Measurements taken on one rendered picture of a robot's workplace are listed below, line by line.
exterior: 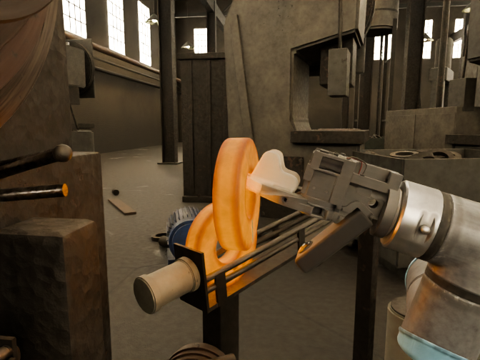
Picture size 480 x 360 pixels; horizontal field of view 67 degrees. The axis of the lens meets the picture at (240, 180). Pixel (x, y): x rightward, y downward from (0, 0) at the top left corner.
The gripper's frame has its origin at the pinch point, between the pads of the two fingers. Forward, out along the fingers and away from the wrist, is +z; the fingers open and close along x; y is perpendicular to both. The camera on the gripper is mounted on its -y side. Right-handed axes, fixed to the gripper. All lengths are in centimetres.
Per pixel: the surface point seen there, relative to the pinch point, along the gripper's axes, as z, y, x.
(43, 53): 20.8, 9.4, 15.6
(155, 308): 6.4, -21.8, 2.6
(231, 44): 81, 52, -239
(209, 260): 2.7, -16.7, -8.1
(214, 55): 137, 55, -366
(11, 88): 19.2, 5.6, 20.4
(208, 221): 4.7, -10.0, -8.0
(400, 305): -37, -23, -35
